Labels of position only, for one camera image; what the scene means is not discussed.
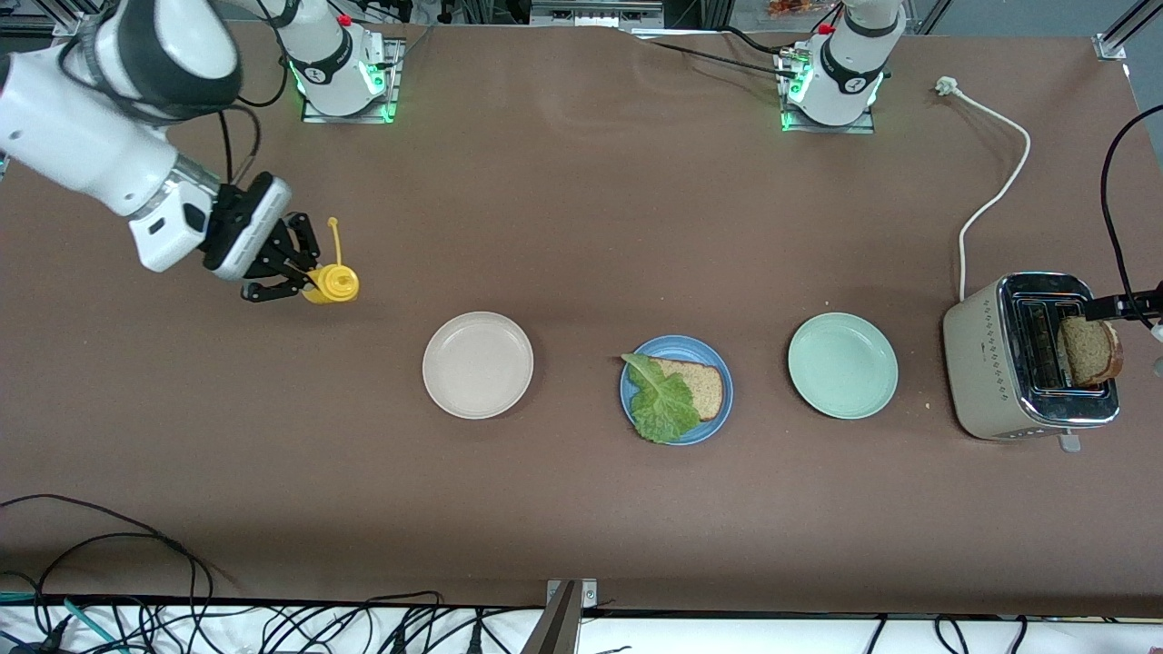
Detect yellow mustard squeeze bottle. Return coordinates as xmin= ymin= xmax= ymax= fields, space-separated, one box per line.
xmin=303 ymin=217 xmax=361 ymax=306

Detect brown bread slice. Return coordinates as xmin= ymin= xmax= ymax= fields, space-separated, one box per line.
xmin=1059 ymin=315 xmax=1126 ymax=387
xmin=654 ymin=358 xmax=726 ymax=422

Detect green lettuce leaf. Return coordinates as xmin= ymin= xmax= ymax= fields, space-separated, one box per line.
xmin=621 ymin=352 xmax=702 ymax=445

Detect beige plate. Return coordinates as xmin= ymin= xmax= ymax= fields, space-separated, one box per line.
xmin=422 ymin=311 xmax=535 ymax=421

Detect green plate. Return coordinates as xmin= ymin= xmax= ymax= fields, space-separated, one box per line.
xmin=787 ymin=312 xmax=900 ymax=421

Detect blue plate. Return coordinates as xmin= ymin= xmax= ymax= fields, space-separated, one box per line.
xmin=620 ymin=335 xmax=734 ymax=447

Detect beige chrome toaster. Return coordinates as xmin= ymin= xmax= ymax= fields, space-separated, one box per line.
xmin=942 ymin=272 xmax=1122 ymax=453

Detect grey metal box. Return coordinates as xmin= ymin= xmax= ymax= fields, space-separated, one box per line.
xmin=530 ymin=0 xmax=666 ymax=28

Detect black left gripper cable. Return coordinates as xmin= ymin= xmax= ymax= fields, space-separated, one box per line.
xmin=1100 ymin=103 xmax=1163 ymax=314

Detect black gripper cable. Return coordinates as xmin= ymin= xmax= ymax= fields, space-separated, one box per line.
xmin=218 ymin=107 xmax=263 ymax=187
xmin=1100 ymin=103 xmax=1163 ymax=314

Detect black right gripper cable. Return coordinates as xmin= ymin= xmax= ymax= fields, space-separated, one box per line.
xmin=218 ymin=107 xmax=263 ymax=187

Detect aluminium frame profile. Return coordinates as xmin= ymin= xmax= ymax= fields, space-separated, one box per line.
xmin=1093 ymin=0 xmax=1163 ymax=63

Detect white toaster power cord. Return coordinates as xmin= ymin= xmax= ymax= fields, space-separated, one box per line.
xmin=935 ymin=76 xmax=1033 ymax=302

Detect long black table cable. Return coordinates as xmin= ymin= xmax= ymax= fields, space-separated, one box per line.
xmin=0 ymin=493 xmax=217 ymax=654
xmin=36 ymin=531 xmax=201 ymax=637

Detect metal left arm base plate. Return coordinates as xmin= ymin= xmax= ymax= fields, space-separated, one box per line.
xmin=775 ymin=50 xmax=879 ymax=135

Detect tangle of black cables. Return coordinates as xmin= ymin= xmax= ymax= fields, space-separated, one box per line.
xmin=0 ymin=590 xmax=546 ymax=654

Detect teal cable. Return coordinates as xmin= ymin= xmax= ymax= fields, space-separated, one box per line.
xmin=0 ymin=590 xmax=124 ymax=650

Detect metal table edge bracket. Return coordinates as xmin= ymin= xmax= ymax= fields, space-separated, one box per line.
xmin=520 ymin=579 xmax=599 ymax=654

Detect black cable behind arm base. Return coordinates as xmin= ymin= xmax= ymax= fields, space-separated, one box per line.
xmin=627 ymin=25 xmax=819 ymax=81

